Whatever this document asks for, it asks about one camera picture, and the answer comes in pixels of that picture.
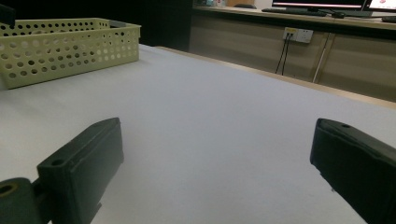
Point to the black curtain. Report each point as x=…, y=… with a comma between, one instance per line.
x=155, y=21

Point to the black keyboard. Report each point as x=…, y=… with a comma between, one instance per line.
x=292, y=11

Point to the wooden desk with panels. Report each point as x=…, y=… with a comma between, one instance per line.
x=249, y=46

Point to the pale yellow perforated plastic basket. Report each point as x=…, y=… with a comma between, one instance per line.
x=62, y=62

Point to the monitor with white screen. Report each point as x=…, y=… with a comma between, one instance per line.
x=383, y=4

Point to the white wall socket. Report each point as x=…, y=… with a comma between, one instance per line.
x=300, y=35

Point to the wide black monitor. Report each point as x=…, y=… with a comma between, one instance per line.
x=317, y=3

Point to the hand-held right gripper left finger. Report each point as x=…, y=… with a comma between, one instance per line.
x=77, y=168

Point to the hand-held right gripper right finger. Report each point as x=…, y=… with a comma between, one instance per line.
x=358, y=168

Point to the black computer mouse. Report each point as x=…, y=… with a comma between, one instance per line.
x=338, y=15

